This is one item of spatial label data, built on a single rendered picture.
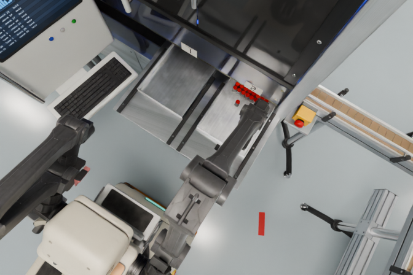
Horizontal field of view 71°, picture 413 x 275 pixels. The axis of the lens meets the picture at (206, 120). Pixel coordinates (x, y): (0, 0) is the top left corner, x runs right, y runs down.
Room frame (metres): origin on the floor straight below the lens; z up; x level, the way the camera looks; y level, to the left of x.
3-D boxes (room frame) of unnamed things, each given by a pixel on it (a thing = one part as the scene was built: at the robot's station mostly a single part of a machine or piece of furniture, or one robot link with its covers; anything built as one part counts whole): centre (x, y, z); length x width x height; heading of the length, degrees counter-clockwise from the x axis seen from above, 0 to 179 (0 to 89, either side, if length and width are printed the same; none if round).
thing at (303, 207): (-0.08, -0.97, 0.07); 0.50 x 0.08 x 0.14; 62
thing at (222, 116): (0.42, -0.15, 0.90); 0.34 x 0.26 x 0.04; 152
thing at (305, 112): (0.40, -0.43, 1.00); 0.08 x 0.07 x 0.07; 152
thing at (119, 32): (0.90, 0.56, 0.73); 1.98 x 0.01 x 0.25; 62
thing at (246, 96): (0.49, -0.19, 0.91); 0.18 x 0.02 x 0.05; 62
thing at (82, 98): (0.49, 0.59, 0.82); 0.40 x 0.14 x 0.02; 141
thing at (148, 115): (0.43, 0.03, 0.87); 0.70 x 0.48 x 0.02; 62
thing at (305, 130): (0.43, -0.46, 0.87); 0.14 x 0.13 x 0.02; 152
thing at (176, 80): (0.57, 0.15, 0.90); 0.34 x 0.26 x 0.04; 152
